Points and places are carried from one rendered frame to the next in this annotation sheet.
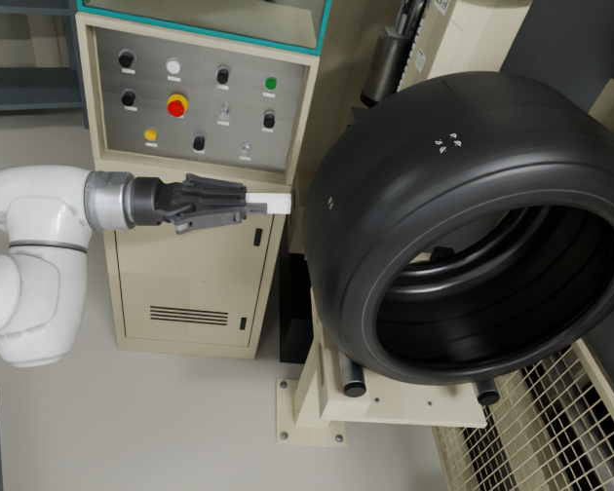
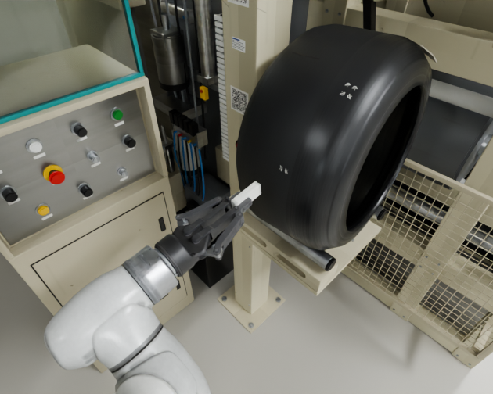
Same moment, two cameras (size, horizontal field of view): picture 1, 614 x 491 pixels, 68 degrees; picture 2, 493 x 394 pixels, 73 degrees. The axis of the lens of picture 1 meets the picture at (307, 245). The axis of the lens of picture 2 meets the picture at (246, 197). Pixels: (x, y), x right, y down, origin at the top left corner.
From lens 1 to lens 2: 0.36 m
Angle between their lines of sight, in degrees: 23
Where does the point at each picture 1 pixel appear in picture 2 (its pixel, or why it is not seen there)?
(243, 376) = (197, 314)
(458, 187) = (372, 113)
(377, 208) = (332, 155)
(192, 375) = not seen: hidden behind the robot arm
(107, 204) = (162, 279)
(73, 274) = (176, 345)
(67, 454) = not seen: outside the picture
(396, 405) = (340, 255)
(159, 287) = not seen: hidden behind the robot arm
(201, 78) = (62, 142)
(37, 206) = (117, 324)
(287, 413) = (240, 312)
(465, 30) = (267, 11)
